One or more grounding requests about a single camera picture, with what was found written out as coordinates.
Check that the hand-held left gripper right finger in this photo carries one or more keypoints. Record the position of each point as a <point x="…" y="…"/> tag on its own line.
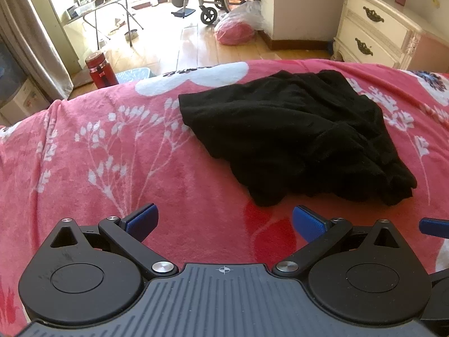
<point x="308" y="223"/>

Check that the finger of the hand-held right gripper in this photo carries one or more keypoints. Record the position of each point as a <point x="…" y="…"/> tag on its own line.
<point x="435" y="227"/>
<point x="441" y="279"/>

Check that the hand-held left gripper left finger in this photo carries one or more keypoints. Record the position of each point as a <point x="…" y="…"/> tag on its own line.
<point x="142" y="219"/>

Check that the black t-shirt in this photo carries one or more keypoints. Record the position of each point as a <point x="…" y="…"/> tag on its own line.
<point x="287" y="130"/>

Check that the pink floral blanket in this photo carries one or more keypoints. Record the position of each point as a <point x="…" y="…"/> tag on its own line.
<point x="105" y="168"/>

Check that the light blue plastic stool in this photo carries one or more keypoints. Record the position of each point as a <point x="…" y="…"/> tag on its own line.
<point x="135" y="75"/>

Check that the red water bottle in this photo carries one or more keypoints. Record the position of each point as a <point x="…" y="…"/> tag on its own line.
<point x="100" y="72"/>

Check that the metal bowl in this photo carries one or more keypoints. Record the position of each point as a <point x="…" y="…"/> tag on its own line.
<point x="131" y="35"/>

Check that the cream nightstand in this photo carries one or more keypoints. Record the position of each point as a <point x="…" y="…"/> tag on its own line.
<point x="371" y="31"/>

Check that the plastic bag with pink cloth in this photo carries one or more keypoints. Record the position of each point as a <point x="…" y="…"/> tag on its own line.
<point x="235" y="31"/>

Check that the beige curtain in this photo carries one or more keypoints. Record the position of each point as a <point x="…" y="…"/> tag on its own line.
<point x="38" y="35"/>

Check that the folding table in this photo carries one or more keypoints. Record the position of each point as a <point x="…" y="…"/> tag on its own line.
<point x="105" y="5"/>

